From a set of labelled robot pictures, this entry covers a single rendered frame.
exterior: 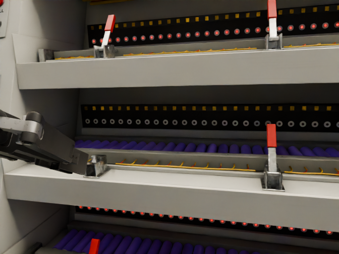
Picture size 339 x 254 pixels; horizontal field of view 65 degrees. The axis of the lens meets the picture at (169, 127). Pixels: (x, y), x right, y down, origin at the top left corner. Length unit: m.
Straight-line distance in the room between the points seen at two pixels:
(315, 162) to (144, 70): 0.29
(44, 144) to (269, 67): 0.30
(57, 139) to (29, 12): 0.36
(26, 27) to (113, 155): 0.29
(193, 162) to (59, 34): 0.41
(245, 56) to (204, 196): 0.20
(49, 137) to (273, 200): 0.28
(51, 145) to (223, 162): 0.27
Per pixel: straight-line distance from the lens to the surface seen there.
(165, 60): 0.41
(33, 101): 0.57
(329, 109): 0.56
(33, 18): 0.60
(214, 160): 0.44
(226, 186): 0.38
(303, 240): 0.57
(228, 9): 0.66
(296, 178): 0.43
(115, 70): 0.44
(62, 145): 0.29
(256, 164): 0.44
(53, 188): 0.47
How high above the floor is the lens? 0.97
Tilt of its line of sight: 6 degrees up
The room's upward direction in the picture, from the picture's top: 3 degrees clockwise
